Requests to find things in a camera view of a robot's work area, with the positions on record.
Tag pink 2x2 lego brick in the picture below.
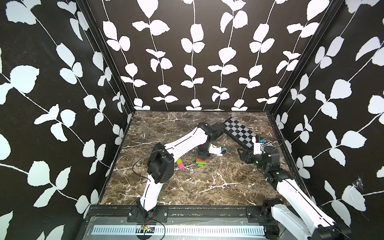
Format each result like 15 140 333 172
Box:
178 163 185 170

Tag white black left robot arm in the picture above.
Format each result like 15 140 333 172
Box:
138 122 226 214

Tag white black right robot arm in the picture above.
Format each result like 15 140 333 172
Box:
238 145 352 240

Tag black and white chessboard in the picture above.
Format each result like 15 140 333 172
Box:
222 118 260 149

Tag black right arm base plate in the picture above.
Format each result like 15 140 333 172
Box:
246 206 277 225

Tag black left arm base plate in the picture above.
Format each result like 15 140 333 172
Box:
127 206 169 223

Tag white perforated cable tray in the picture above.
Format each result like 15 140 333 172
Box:
91 225 265 238

